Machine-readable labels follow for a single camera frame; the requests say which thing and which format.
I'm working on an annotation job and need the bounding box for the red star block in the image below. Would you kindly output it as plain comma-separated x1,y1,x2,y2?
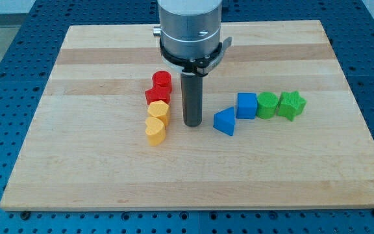
145,86,171,105

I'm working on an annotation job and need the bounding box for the blue cube block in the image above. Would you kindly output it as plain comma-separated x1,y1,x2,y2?
236,92,258,119

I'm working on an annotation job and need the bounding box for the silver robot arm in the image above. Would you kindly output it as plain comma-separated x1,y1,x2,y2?
158,0,222,59

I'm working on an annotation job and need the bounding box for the yellow heart block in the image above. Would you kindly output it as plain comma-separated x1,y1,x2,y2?
145,117,166,146

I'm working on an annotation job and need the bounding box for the yellow pentagon block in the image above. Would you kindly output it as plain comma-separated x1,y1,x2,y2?
147,100,171,126

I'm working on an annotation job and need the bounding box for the blue triangle block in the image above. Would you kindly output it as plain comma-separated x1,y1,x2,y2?
213,107,236,136

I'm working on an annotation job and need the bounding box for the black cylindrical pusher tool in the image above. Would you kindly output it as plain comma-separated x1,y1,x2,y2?
181,74,203,127

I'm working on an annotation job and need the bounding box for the red cylinder block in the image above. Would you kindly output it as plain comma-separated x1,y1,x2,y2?
152,70,173,92

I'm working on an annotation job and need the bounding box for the green star block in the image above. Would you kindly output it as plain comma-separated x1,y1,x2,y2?
277,91,306,121

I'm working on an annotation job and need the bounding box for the green cylinder block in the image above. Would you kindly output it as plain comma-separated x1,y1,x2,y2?
256,92,279,119

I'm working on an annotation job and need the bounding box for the black clamp ring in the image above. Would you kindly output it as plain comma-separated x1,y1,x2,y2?
159,36,233,77

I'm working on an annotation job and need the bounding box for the wooden board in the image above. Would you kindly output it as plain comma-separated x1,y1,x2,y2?
0,20,374,211

